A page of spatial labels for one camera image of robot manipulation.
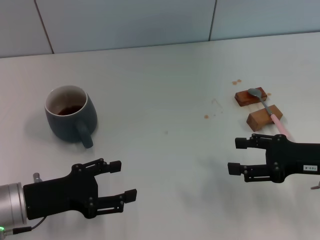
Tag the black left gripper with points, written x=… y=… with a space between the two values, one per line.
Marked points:
x=62 y=195

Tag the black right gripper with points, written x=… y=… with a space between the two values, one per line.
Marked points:
x=292 y=157

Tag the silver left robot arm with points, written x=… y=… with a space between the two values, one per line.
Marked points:
x=12 y=203

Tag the dark coffee liquid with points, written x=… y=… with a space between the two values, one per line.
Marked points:
x=70 y=110

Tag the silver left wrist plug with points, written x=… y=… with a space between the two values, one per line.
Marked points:
x=37 y=177

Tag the dark flat wooden block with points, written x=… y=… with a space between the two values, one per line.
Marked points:
x=243 y=99

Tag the light notched wooden block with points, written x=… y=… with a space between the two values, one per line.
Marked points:
x=257 y=120

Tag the grey ceramic cup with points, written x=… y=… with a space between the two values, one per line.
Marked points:
x=65 y=125

